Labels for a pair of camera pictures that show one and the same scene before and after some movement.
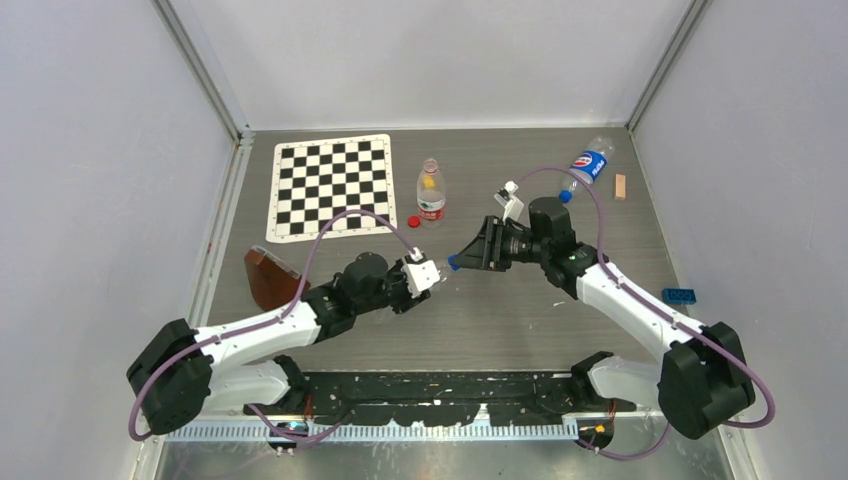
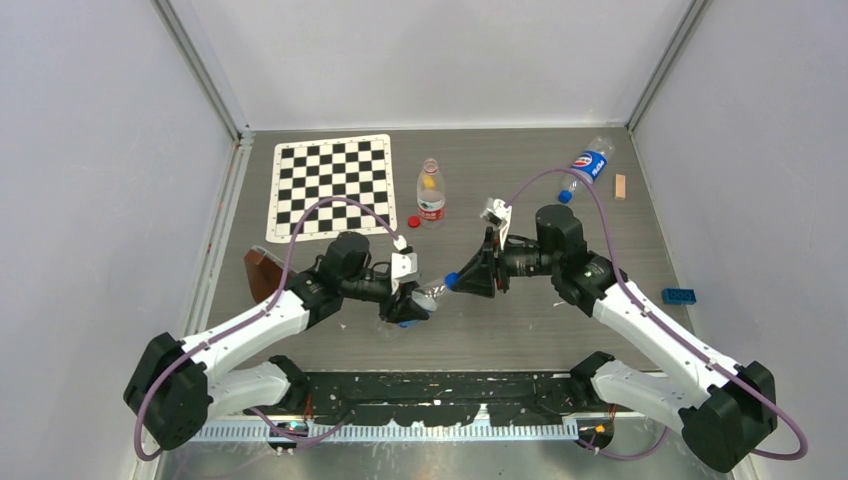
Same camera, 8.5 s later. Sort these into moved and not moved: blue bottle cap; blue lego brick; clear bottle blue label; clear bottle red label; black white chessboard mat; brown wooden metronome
Moved: clear bottle blue label; blue bottle cap
Not moved: black white chessboard mat; clear bottle red label; blue lego brick; brown wooden metronome
